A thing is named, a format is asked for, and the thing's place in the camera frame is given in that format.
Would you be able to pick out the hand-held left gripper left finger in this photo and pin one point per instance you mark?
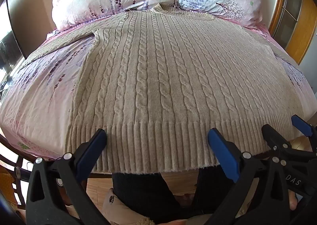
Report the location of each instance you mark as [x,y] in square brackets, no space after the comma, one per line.
[92,150]

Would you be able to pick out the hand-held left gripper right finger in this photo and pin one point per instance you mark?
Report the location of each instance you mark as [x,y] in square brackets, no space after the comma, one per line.
[223,153]

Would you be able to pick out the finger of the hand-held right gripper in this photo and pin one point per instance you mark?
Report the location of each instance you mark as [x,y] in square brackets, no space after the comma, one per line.
[271,134]
[301,124]

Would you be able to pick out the person's right hand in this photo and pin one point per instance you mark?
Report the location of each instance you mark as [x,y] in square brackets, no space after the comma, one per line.
[293,201]

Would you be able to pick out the person's dark trousers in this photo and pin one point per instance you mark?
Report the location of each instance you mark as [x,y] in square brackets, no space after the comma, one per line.
[138,190]

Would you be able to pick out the person's beige coat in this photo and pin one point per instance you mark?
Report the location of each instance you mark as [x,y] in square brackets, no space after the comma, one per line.
[116,211]

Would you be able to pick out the pink floral bedsheet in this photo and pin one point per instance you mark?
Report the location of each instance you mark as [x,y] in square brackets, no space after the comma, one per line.
[44,106]

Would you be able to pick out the dark wooden chair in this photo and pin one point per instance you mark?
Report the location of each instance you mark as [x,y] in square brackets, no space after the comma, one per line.
[14,150]

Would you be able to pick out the black television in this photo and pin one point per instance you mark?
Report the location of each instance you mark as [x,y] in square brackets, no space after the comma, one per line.
[8,49]

